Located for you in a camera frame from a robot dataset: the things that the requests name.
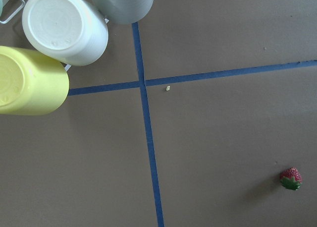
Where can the yellow plastic cup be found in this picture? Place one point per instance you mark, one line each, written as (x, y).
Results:
(31, 83)

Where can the red strawberry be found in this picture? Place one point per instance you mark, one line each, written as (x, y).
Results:
(291, 179)

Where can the white plastic cup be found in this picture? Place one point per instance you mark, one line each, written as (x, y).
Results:
(67, 26)

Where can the grey plastic cup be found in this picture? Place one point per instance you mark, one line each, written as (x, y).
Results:
(123, 11)

